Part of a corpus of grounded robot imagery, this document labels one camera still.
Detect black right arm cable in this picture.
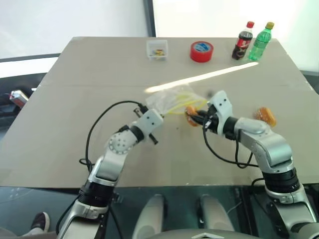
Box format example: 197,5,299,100
202,119,260,170

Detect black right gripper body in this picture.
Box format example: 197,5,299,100
202,104,220,134

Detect clear plastic bag yellow drawstrings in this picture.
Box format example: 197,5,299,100
145,86,208,118

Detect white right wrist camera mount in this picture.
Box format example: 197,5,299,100
208,90,234,135

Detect green bottle yellow cap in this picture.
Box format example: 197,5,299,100
248,21,275,62

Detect cola bottle red cap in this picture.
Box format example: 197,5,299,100
231,21,255,61

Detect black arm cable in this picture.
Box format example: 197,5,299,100
202,119,260,170
79,100,148,175

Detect black side bench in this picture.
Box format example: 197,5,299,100
0,53,61,127

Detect small clear plastic container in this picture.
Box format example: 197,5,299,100
146,39,168,61

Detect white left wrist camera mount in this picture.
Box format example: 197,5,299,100
137,109,164,130

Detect orange snack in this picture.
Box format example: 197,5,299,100
185,105,200,128
253,107,277,128

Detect grey rounded robot leg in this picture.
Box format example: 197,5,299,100
131,194,166,239
198,194,235,233

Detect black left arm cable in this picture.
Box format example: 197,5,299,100
79,100,148,175

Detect dark shoe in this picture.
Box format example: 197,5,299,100
30,212,51,232

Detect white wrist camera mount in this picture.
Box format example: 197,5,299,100
208,90,234,135
137,109,164,130

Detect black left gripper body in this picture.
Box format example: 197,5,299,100
134,104,160,145

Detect grey robot torso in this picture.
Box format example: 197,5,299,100
147,229,262,239

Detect silver and red canister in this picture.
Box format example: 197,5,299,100
9,90,29,106

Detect black pillar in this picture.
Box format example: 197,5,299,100
142,0,157,38

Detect red tape roll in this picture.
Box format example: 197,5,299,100
190,41,215,63

